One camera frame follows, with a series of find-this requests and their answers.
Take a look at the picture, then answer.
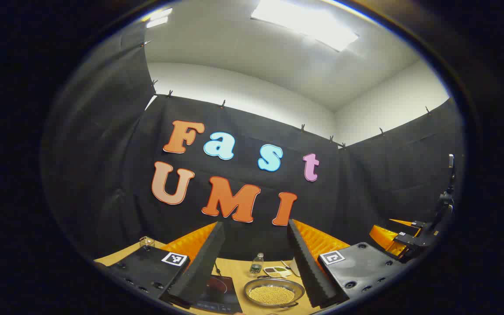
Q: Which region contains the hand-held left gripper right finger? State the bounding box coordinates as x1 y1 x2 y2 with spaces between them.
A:
287 219 406 308

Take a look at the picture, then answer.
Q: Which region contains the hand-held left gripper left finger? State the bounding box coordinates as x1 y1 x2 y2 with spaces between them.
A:
102 221 226 308

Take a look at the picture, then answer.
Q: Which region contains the black induction cooktop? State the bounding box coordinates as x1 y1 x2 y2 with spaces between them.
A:
193 275 243 314

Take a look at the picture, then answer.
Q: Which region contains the stainless steel pot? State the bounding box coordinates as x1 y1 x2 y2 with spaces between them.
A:
244 277 306 309

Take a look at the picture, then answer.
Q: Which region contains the pile of yellow soybeans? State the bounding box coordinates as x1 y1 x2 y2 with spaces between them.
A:
248 285 295 306

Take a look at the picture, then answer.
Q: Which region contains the white divided bean dish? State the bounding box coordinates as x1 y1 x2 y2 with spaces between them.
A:
263 266 292 279

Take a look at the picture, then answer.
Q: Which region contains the clear plastic water bottle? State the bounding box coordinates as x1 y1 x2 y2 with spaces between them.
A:
248 252 265 277

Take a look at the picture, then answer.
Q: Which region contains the large ceiling light panel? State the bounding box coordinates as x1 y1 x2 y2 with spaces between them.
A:
250 0 360 53

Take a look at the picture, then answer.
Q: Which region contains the small ceiling light panel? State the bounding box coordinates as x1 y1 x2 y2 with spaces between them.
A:
146 7 173 29

